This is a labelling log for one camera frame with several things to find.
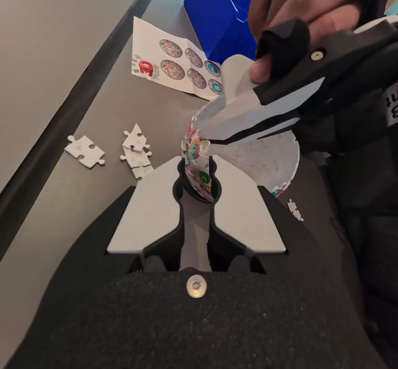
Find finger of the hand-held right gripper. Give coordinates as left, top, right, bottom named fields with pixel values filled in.
left=195, top=55, right=326, bottom=140
left=214, top=117, right=303, bottom=146

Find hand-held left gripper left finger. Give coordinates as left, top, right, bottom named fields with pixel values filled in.
left=107, top=156, right=186, bottom=273

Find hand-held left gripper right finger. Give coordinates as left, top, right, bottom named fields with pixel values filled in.
left=209, top=157, right=288, bottom=274

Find colourful puzzle ball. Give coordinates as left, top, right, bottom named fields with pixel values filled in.
left=180, top=98, right=301, bottom=203

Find row of white puzzle pieces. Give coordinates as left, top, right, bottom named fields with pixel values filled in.
left=286, top=199, right=306, bottom=222

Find two joined white puzzle pieces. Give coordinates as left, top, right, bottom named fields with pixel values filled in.
left=119, top=123, right=155, bottom=180

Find single white puzzle piece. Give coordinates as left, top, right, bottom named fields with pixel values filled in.
left=64, top=134, right=107, bottom=170

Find white puzzle leaflet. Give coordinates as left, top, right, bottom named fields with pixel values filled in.
left=130, top=15, right=226, bottom=101

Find blue plastic bin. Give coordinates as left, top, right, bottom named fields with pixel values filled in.
left=183, top=0, right=262, bottom=65

